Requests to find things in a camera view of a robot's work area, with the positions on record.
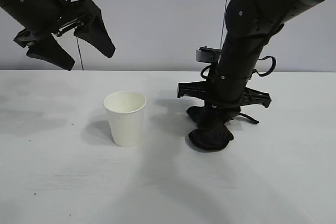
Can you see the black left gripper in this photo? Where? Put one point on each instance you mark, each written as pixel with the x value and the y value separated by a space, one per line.
pixel 39 11

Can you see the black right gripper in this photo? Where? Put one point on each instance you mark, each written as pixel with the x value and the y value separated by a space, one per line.
pixel 231 89

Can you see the black cloth rag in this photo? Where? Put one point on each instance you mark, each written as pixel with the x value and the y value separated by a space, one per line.
pixel 210 136

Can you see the white paper cup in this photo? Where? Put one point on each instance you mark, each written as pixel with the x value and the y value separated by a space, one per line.
pixel 126 121

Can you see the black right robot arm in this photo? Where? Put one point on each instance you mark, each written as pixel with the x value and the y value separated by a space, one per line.
pixel 252 24

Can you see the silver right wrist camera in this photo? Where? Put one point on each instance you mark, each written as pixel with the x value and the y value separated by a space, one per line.
pixel 203 54

